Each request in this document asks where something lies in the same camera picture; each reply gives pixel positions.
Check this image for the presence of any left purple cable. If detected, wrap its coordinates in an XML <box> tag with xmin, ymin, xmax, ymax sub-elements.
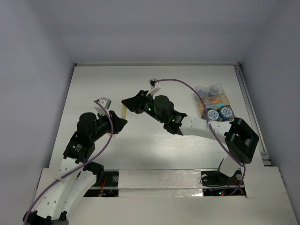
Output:
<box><xmin>22</xmin><ymin>100</ymin><xmax>114</xmax><ymax>223</ymax></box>

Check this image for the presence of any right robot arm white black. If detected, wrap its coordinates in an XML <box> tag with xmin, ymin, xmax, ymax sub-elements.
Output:
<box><xmin>122</xmin><ymin>90</ymin><xmax>259</xmax><ymax>184</ymax></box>

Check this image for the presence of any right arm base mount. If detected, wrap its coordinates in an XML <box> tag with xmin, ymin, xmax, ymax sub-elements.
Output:
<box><xmin>200</xmin><ymin>166</ymin><xmax>247</xmax><ymax>196</ymax></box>

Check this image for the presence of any blue patterned tape roll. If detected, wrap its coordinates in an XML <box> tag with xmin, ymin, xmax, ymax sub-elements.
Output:
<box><xmin>219</xmin><ymin>106</ymin><xmax>233</xmax><ymax>121</ymax></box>

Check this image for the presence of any purple cable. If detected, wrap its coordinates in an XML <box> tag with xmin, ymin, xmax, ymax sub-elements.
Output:
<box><xmin>22</xmin><ymin>100</ymin><xmax>114</xmax><ymax>223</ymax></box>
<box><xmin>150</xmin><ymin>79</ymin><xmax>247</xmax><ymax>196</ymax></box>

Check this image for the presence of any three-compartment desk organizer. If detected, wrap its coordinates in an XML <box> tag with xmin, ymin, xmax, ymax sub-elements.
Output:
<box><xmin>195</xmin><ymin>83</ymin><xmax>235</xmax><ymax>121</ymax></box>

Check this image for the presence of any yellow highlighter marker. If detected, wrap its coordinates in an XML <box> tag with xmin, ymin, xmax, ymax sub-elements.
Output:
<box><xmin>121</xmin><ymin>105</ymin><xmax>127</xmax><ymax>119</ymax></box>

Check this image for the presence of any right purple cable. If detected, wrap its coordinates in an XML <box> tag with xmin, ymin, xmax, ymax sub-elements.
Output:
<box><xmin>150</xmin><ymin>79</ymin><xmax>247</xmax><ymax>196</ymax></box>

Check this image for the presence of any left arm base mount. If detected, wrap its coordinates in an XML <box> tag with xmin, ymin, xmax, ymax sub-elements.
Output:
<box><xmin>84</xmin><ymin>170</ymin><xmax>119</xmax><ymax>197</ymax></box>

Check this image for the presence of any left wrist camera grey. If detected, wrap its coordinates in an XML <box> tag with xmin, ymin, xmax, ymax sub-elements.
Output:
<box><xmin>97</xmin><ymin>97</ymin><xmax>112</xmax><ymax>110</ymax></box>

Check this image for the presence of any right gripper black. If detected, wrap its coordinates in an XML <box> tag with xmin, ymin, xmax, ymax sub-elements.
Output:
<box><xmin>121</xmin><ymin>91</ymin><xmax>165</xmax><ymax>124</ymax></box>

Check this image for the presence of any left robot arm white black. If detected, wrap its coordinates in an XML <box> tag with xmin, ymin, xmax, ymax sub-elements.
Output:
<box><xmin>23</xmin><ymin>111</ymin><xmax>127</xmax><ymax>225</ymax></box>

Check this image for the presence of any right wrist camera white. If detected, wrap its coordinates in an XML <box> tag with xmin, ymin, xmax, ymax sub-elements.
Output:
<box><xmin>147</xmin><ymin>79</ymin><xmax>161</xmax><ymax>96</ymax></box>

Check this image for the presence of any red-orange highlighter marker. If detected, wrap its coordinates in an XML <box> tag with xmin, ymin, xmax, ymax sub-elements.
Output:
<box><xmin>205</xmin><ymin>100</ymin><xmax>221</xmax><ymax>105</ymax></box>

